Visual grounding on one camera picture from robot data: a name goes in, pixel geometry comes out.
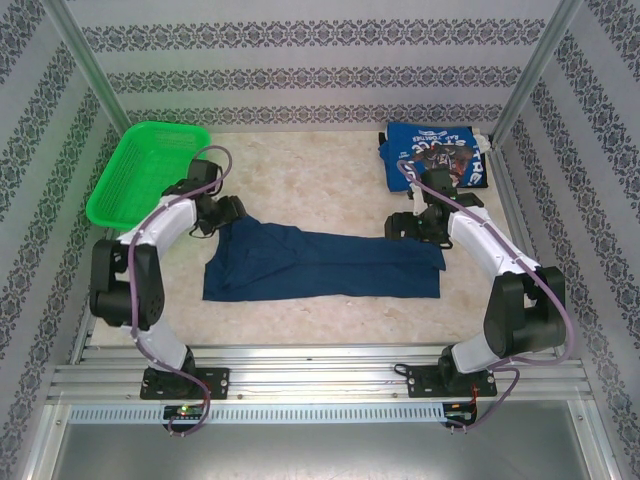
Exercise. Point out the dark blue t-shirt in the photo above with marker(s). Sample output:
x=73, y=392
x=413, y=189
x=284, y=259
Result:
x=320, y=265

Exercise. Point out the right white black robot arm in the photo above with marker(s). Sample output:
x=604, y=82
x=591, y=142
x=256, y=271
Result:
x=480, y=240

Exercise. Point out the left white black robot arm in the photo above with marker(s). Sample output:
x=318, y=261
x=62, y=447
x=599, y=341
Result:
x=165, y=220

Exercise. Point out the folded blue printed t-shirt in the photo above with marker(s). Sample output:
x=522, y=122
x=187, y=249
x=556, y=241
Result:
x=400, y=145

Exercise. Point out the green plastic basket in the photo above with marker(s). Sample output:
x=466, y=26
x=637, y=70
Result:
x=140, y=180

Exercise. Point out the white cloth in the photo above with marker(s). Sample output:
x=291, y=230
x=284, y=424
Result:
x=484, y=142

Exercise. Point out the grey sheet metal tray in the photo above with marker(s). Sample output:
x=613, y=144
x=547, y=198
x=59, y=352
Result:
x=320, y=455

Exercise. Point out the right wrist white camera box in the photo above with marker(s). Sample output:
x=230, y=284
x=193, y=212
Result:
x=417, y=200

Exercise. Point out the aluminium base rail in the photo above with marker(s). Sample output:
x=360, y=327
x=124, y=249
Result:
x=320, y=375

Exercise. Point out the left aluminium frame post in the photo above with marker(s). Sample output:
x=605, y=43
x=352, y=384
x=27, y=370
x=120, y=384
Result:
x=85, y=55

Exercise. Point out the aluminium frame post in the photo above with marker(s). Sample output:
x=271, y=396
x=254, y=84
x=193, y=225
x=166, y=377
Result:
x=85, y=55
x=545, y=55

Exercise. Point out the right aluminium frame post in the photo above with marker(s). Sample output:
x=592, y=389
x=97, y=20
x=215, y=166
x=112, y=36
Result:
x=545, y=55

